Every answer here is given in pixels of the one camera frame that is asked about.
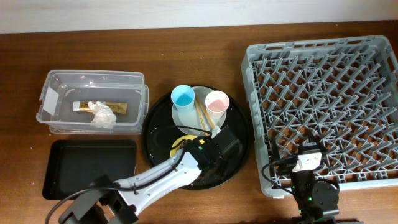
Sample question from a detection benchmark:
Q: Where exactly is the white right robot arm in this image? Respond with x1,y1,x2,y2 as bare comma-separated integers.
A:
290,142,340,224

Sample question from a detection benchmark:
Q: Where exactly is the grey dishwasher rack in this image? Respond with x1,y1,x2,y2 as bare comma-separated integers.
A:
241,35,397,198

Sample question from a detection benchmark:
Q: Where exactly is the clear plastic bin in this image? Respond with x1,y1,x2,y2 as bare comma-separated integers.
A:
36,70,149,134

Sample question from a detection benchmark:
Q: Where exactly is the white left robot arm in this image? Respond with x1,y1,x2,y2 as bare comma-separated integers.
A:
58,127,243,224

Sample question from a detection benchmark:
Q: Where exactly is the blue cup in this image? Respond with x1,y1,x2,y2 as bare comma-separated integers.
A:
171,85,195,113

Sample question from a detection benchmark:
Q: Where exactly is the grey plate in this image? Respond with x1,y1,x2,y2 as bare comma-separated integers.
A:
172,86,227,136

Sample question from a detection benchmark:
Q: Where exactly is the round black tray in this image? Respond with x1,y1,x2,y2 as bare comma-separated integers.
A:
142,93,251,190

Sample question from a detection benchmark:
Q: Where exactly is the left wooden chopstick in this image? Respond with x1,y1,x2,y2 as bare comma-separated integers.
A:
195,98,207,131

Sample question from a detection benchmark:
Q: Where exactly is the white napkin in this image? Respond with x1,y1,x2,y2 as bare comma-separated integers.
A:
88,101,116,129

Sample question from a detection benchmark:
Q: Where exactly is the gold chopstick wrapper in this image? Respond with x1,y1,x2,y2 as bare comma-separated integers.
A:
72,101,127,114

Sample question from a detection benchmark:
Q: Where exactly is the pink cup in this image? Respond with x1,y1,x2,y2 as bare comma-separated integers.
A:
205,90,230,119

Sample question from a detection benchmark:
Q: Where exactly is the yellow bowl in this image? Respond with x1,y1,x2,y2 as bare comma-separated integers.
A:
170,135,197,157

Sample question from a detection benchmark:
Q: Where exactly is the right wooden chopstick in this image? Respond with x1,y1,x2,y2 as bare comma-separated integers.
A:
195,96,215,129

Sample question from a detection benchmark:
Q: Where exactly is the black rectangular tray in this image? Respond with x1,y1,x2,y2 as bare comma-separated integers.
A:
42,140,137,200

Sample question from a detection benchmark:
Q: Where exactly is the wooden chopstick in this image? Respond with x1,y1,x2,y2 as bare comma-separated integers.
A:
195,96,215,129
195,98,207,131

